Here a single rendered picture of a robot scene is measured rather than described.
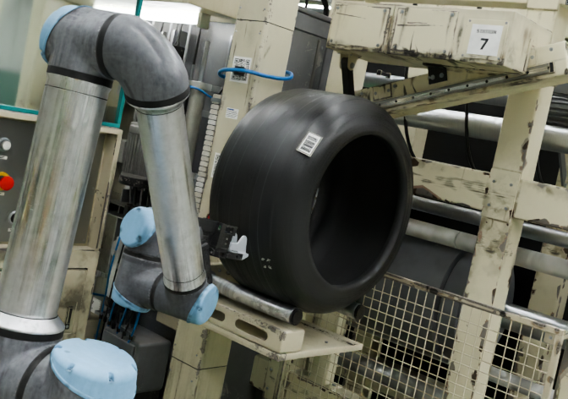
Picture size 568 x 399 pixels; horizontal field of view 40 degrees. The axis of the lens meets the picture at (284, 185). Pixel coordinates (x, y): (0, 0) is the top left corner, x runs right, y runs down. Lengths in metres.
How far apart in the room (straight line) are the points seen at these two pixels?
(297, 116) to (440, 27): 0.52
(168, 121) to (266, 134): 0.61
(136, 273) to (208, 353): 0.73
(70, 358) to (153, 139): 0.40
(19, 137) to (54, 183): 0.87
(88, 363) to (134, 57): 0.52
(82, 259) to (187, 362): 0.44
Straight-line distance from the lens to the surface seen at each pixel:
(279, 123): 1.98
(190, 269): 1.60
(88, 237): 2.47
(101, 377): 1.35
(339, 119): 1.98
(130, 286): 1.72
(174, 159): 1.44
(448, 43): 2.23
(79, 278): 2.42
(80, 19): 1.42
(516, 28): 2.17
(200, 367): 2.40
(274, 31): 2.32
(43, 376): 1.41
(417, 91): 2.41
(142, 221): 1.70
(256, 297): 2.11
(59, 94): 1.42
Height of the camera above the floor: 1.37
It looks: 4 degrees down
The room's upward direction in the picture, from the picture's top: 11 degrees clockwise
